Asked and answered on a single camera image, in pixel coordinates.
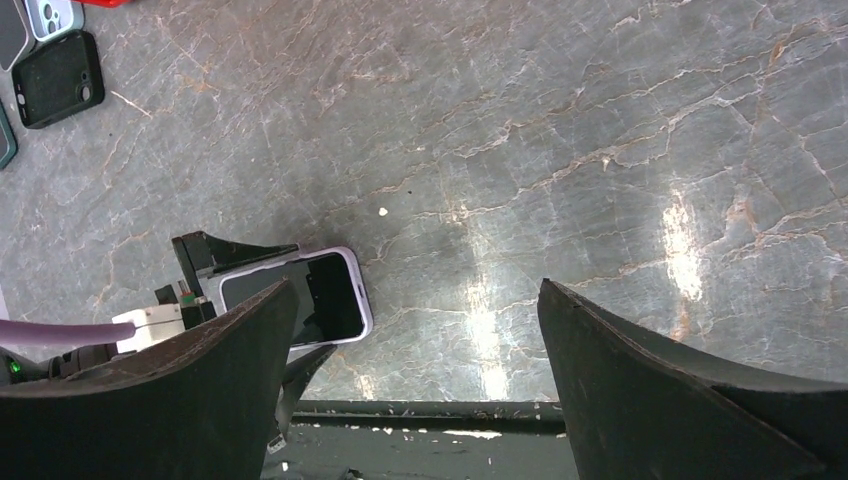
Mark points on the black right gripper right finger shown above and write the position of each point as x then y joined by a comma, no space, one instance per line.
640,405

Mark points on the light blue phone case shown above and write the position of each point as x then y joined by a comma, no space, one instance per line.
50,19

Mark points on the black phone case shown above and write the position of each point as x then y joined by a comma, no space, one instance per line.
58,80

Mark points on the red plastic shopping basket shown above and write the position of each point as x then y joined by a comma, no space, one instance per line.
104,3

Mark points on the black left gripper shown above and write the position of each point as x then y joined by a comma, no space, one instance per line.
199,254

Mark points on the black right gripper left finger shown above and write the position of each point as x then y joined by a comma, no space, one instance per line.
199,405

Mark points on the teal edged black smartphone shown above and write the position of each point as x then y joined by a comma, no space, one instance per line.
8,142

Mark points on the lilac phone case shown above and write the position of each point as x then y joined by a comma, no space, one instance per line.
214,282

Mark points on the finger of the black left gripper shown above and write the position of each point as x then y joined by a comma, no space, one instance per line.
297,375

